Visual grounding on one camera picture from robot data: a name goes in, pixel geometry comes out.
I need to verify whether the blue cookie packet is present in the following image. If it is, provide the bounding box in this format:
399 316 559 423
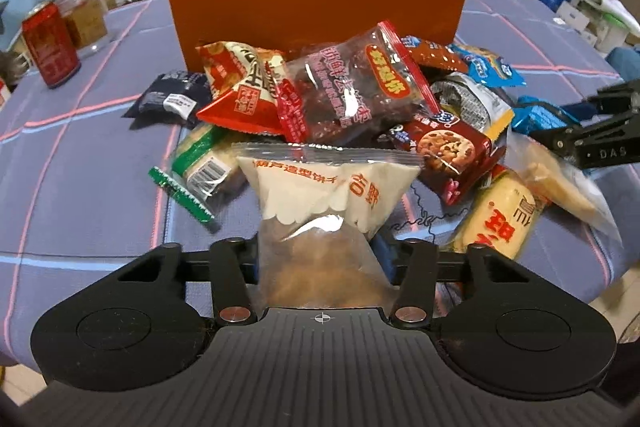
450 44 526 89

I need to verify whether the clear white biscuit bag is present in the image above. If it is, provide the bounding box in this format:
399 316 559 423
232 142 422 311

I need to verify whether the brown cookie packet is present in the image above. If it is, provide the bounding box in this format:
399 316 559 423
401 36 469 74

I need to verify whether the clear bread snack bag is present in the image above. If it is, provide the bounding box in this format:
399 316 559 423
506 130 622 242

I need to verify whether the blue foil snack packet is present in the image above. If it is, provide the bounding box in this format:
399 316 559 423
511 95 598 135

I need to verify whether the yellow rice cracker packet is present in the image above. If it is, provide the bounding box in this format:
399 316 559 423
449 165 548 260

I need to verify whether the blue purple checked tablecloth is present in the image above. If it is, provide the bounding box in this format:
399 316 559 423
1 0 639 369

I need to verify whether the silver yellow snack packet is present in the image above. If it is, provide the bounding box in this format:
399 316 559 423
431 72 514 142

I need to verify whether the red chocolate cookie packet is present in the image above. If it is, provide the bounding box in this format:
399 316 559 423
387 110 506 205

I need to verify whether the green white cracker packet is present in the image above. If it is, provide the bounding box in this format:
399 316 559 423
149 124 245 230

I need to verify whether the dark navy snack packet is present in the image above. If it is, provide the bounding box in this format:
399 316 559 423
122 70 213 129

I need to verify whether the red dried fruit packet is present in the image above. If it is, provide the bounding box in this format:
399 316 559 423
274 20 440 146

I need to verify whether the red white triangular snack packet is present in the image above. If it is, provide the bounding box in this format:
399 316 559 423
196 41 285 136

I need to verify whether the red drink can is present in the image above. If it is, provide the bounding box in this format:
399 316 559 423
22 0 80 89

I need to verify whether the clear plastic jar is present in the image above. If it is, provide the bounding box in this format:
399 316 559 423
54 0 110 58

